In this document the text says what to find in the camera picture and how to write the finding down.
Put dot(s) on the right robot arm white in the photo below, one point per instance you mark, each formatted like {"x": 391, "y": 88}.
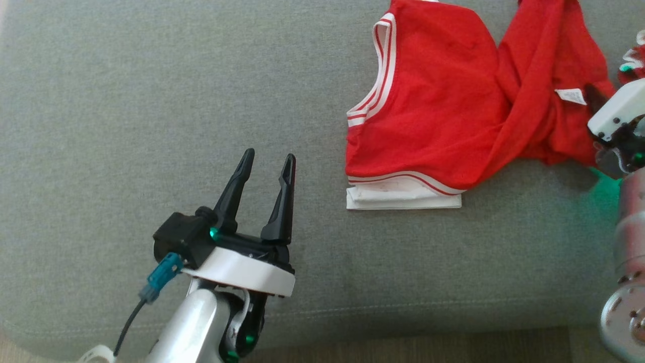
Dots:
{"x": 630, "y": 227}

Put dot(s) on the large grey sofa ottoman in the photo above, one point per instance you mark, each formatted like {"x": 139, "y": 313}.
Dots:
{"x": 151, "y": 101}

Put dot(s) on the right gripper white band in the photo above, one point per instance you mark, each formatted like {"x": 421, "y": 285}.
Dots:
{"x": 622, "y": 108}

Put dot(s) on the red basketball jersey white trim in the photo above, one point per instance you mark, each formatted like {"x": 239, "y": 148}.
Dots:
{"x": 433, "y": 101}

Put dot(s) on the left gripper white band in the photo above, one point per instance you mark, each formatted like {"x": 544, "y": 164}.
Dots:
{"x": 242, "y": 269}

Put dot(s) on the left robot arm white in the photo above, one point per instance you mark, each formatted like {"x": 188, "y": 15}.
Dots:
{"x": 194, "y": 327}

